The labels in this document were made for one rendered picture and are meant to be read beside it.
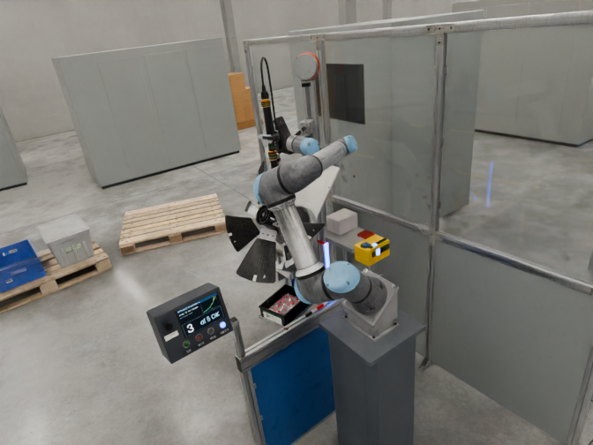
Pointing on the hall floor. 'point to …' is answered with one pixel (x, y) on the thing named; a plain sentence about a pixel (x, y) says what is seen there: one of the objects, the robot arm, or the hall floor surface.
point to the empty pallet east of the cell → (171, 222)
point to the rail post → (252, 407)
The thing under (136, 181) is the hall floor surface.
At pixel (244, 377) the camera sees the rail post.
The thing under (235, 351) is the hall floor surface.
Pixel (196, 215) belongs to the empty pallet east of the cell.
